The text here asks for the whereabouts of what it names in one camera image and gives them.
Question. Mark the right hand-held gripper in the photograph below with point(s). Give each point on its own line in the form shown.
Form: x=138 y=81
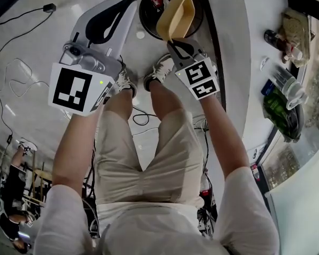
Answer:
x=199 y=78

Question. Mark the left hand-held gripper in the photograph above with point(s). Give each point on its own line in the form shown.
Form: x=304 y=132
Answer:
x=82 y=73

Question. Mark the yellow plastic container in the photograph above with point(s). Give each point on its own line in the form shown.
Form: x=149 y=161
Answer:
x=176 y=17

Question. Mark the black round trash bin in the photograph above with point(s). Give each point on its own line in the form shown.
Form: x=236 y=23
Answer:
x=146 y=15

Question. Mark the person's left forearm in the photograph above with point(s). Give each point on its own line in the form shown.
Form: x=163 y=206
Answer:
x=74 y=147

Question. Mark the person's right forearm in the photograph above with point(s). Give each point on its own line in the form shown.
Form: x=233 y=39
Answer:
x=223 y=137

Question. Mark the person's right grey sneaker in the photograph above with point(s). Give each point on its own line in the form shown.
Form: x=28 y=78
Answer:
x=159 y=69

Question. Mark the person's grey sneaker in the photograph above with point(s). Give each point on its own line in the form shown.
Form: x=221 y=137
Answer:
x=159 y=69
x=126 y=80

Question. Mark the small white disc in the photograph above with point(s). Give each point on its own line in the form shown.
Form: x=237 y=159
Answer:
x=140 y=34

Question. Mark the white crumpled paper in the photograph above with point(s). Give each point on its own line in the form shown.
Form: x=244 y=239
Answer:
x=167 y=1

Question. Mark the red crumpled wrapper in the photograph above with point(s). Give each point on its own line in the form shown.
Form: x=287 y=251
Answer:
x=156 y=2

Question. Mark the person's right leg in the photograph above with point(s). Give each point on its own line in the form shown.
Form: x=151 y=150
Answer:
x=164 y=100

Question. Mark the person's leg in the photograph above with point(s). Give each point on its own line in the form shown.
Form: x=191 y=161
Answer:
x=119 y=102
x=164 y=100

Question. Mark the person's left grey sneaker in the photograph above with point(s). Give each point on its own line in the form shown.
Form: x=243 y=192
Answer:
x=126 y=80

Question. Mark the black power adapter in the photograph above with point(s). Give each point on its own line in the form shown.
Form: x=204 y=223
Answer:
x=49 y=8

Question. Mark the person's left leg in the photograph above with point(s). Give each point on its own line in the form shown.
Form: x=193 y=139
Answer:
x=119 y=102

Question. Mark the small white wrapper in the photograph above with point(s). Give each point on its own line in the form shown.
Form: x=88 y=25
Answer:
x=264 y=63

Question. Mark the dark glass bottle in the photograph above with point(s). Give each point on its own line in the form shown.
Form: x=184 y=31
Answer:
x=272 y=39

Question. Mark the blue card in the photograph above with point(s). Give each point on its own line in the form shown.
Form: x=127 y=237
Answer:
x=267 y=87

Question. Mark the clear plastic bottle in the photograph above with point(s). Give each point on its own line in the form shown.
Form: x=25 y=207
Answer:
x=288 y=86

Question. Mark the green snack packet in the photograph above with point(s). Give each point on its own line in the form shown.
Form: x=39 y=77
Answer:
x=277 y=110

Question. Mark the beige shorts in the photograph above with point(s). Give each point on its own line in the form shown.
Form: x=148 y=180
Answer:
x=146 y=158

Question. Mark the brown crumpled bag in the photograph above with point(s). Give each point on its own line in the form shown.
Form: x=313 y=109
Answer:
x=295 y=28

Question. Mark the red label bottle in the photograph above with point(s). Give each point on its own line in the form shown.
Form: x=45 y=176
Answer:
x=255 y=172

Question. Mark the wooden stool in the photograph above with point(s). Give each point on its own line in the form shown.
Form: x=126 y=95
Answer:
x=42 y=180

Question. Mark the white shirt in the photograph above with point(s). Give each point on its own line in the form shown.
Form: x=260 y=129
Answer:
x=154 y=227

